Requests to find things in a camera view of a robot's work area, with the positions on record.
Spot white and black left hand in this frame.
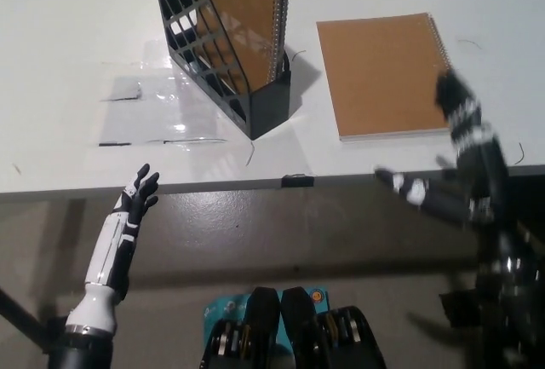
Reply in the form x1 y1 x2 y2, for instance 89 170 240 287
66 163 161 337

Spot brown spiral notebook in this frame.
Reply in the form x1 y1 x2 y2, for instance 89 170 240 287
193 0 295 94
315 12 455 145

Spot black mesh book holder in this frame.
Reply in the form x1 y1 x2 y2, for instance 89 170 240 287
149 0 293 141

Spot black table leg with foot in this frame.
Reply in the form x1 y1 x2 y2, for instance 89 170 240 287
439 288 485 328
0 285 59 352

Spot clear plastic sheet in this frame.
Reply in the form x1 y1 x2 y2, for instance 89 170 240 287
87 38 256 148

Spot grey paper patch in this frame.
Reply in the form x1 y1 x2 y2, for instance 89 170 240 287
100 77 144 102

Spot small black edge clip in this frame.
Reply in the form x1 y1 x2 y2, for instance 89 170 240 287
281 174 317 188

